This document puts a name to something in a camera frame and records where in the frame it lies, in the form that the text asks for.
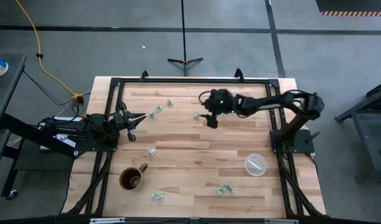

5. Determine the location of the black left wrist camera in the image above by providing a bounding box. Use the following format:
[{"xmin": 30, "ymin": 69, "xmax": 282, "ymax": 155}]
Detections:
[{"xmin": 113, "ymin": 112, "xmax": 125, "ymax": 128}]

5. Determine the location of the white paper sheet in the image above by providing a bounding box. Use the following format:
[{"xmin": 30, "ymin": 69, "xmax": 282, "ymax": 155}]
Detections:
[{"xmin": 40, "ymin": 116, "xmax": 83, "ymax": 151}]

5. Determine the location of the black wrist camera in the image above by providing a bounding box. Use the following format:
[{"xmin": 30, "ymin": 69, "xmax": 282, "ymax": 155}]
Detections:
[
  {"xmin": 211, "ymin": 89, "xmax": 234, "ymax": 106},
  {"xmin": 113, "ymin": 112, "xmax": 125, "ymax": 128}
]

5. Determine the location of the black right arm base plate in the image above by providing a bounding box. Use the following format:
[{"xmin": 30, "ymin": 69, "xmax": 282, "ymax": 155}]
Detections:
[{"xmin": 270, "ymin": 129, "xmax": 316, "ymax": 156}]

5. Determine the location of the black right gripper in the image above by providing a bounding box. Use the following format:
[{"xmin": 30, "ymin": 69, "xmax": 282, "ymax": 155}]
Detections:
[{"xmin": 199, "ymin": 90, "xmax": 238, "ymax": 129}]

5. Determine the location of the brown ceramic mug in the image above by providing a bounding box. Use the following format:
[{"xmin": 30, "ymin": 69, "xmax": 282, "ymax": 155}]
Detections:
[{"xmin": 118, "ymin": 162, "xmax": 149, "ymax": 192}]

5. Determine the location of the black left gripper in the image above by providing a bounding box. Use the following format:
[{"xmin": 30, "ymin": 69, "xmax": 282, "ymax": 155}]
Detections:
[{"xmin": 111, "ymin": 101, "xmax": 148, "ymax": 142}]

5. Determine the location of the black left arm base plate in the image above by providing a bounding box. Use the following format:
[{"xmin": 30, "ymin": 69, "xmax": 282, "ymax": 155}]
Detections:
[{"xmin": 73, "ymin": 129, "xmax": 120, "ymax": 153}]

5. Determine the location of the yellow extension cable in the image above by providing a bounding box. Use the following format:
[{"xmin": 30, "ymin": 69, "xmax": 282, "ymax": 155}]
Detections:
[{"xmin": 14, "ymin": 0, "xmax": 78, "ymax": 97}]

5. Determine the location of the black tripod stand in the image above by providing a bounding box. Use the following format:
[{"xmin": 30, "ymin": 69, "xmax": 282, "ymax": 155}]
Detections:
[{"xmin": 167, "ymin": 0, "xmax": 204, "ymax": 77}]

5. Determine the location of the black mat hazard stripe edge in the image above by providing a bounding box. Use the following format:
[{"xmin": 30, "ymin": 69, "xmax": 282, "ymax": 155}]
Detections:
[{"xmin": 314, "ymin": 0, "xmax": 381, "ymax": 17}]

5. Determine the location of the black aluminium table frame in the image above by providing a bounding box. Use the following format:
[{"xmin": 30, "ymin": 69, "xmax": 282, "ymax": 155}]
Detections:
[{"xmin": 62, "ymin": 76, "xmax": 327, "ymax": 218}]

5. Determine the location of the thin black floor cable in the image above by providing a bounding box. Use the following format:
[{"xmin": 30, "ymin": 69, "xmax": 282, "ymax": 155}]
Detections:
[{"xmin": 22, "ymin": 70, "xmax": 85, "ymax": 108}]

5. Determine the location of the dark grey metal rack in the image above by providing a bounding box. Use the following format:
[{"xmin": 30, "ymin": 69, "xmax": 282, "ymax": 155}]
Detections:
[{"xmin": 335, "ymin": 79, "xmax": 381, "ymax": 184}]

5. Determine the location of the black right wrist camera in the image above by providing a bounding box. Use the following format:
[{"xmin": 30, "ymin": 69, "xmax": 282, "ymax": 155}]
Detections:
[{"xmin": 211, "ymin": 89, "xmax": 234, "ymax": 106}]

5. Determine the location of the silver metal bracket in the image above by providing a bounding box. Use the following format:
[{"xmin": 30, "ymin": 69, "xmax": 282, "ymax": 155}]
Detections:
[
  {"xmin": 89, "ymin": 217, "xmax": 126, "ymax": 224},
  {"xmin": 263, "ymin": 218, "xmax": 299, "ymax": 224}
]

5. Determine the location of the black metal cart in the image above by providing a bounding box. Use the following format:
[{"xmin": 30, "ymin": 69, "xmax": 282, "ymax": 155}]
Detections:
[{"xmin": 0, "ymin": 51, "xmax": 81, "ymax": 200}]

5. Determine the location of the round clear plastic container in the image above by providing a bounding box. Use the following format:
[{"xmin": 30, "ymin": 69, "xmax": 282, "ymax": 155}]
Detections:
[{"xmin": 244, "ymin": 152, "xmax": 268, "ymax": 177}]

